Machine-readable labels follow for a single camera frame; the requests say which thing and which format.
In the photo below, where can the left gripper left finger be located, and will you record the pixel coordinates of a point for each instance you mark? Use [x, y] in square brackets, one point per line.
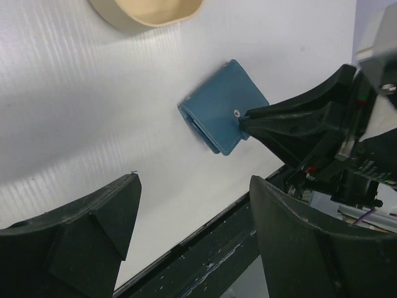
[75, 250]

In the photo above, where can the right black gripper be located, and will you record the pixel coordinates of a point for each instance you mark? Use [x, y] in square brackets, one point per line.
[321, 140]

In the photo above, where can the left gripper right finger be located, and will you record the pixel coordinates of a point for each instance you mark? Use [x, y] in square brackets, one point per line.
[306, 253]

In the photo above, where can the blue leather card holder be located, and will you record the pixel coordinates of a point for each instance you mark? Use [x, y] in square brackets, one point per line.
[214, 109]

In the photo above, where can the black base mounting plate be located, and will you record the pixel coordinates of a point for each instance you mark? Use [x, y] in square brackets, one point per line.
[206, 263]

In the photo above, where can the beige oval tray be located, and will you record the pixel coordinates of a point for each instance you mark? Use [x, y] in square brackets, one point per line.
[142, 15]

